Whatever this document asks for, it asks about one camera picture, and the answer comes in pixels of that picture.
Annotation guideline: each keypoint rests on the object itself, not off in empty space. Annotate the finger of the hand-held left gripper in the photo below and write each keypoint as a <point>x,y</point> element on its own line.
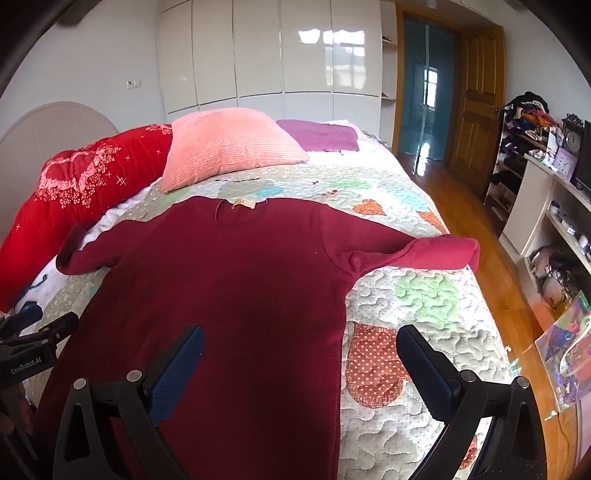
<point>28,314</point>
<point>57,327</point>

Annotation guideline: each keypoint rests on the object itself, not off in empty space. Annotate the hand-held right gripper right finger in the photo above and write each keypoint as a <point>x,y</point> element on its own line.
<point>425,369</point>

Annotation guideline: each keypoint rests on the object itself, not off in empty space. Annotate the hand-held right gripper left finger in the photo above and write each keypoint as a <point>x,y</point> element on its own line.
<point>180,374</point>

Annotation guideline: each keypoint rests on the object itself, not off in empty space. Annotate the dark red sweater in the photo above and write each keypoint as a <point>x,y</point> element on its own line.
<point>258,286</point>

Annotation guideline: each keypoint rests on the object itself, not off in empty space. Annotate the open rack with clothes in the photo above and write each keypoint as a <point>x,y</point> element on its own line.
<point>512,147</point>

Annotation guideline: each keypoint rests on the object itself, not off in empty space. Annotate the patchwork heart quilt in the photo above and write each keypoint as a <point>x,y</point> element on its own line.
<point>415,295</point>

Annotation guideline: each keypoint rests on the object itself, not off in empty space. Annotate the red floral comforter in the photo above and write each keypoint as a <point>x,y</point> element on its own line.
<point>69,198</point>

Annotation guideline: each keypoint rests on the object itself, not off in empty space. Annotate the holographic tote bag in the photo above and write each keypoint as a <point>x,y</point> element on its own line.
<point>565,350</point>

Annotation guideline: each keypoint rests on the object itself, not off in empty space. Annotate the pink handbag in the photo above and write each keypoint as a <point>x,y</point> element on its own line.
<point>551,277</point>

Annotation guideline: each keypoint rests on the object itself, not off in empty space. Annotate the white arched headboard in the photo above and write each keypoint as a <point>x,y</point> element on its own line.
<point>55,124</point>

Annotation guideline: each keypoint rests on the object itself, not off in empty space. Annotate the white shelf unit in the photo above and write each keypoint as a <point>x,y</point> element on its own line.
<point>526,203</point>

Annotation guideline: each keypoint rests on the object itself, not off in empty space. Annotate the pink ribbed pillow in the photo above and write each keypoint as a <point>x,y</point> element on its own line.
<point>231,143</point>

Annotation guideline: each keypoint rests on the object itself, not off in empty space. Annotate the purple cloth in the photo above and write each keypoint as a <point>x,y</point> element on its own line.
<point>323,134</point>

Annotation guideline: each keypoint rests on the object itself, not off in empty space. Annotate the black screen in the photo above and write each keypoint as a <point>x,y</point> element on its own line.
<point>584,152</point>

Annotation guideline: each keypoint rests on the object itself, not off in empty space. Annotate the ornate table clock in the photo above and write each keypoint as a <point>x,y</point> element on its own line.
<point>572,136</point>

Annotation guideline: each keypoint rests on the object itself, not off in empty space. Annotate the blue glass sliding door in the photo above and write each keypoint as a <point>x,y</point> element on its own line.
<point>425,92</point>

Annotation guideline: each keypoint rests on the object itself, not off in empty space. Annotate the wooden panel door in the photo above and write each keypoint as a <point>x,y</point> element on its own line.
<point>478,97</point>

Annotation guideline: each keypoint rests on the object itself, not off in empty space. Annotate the glossy white wardrobe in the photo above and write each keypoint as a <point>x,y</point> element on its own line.
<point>258,50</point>

